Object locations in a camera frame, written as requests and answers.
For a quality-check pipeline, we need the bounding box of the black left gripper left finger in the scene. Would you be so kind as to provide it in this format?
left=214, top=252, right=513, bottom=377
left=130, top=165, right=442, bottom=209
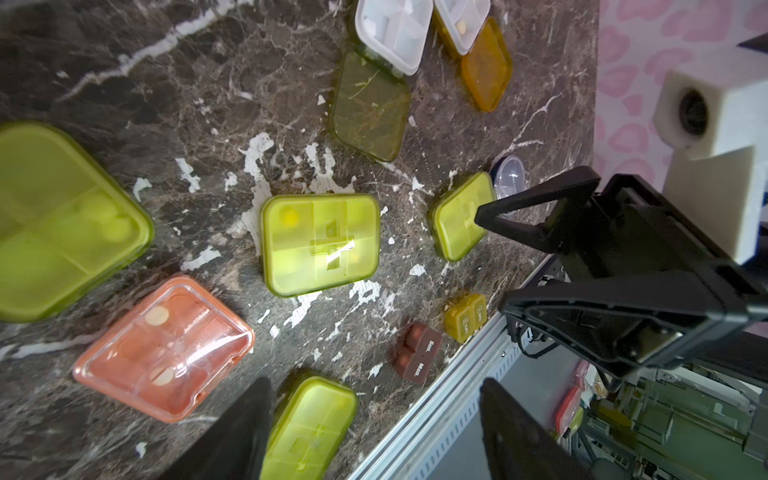
left=160, top=377, right=273, bottom=479

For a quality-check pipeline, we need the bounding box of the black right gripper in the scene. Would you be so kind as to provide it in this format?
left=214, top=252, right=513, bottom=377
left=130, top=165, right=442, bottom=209
left=475, top=166, right=767, bottom=378

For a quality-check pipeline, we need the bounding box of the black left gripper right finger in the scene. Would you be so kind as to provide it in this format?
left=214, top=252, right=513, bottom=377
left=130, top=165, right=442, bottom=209
left=480, top=377, right=576, bottom=479

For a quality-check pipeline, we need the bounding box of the white pillbox green lid front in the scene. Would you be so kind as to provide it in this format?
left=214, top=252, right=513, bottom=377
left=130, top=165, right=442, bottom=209
left=260, top=376, right=358, bottom=480

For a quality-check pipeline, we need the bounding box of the white pillbox green lid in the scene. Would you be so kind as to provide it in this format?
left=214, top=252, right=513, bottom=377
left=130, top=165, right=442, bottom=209
left=330, top=1, right=434, bottom=163
left=260, top=193, right=381, bottom=298
left=260, top=376, right=358, bottom=480
left=1, top=122, right=154, bottom=323
left=429, top=171, right=495, bottom=262

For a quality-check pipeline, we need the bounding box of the orange square pillbox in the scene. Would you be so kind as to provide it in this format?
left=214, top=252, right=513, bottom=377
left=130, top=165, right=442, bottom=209
left=73, top=275, right=255, bottom=423

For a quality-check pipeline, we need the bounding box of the small dark red pillbox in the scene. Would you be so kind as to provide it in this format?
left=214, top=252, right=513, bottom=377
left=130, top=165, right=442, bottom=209
left=393, top=322, right=442, bottom=385

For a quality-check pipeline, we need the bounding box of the small yellow pillbox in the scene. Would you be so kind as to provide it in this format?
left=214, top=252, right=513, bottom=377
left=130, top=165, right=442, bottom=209
left=444, top=293, right=488, bottom=344

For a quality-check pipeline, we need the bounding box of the white pillbox yellow lid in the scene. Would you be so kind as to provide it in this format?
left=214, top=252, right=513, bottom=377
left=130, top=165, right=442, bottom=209
left=434, top=0, right=513, bottom=112

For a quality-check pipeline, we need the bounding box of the white pillbox green lid back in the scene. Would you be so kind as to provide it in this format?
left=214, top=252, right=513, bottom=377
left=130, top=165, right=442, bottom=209
left=330, top=1, right=434, bottom=163

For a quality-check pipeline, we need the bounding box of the aluminium front rail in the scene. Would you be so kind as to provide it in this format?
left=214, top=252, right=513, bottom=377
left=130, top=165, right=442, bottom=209
left=347, top=254, right=559, bottom=480

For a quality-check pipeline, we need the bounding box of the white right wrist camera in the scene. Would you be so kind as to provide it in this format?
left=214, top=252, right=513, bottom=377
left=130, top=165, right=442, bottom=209
left=653, top=46, right=767, bottom=264

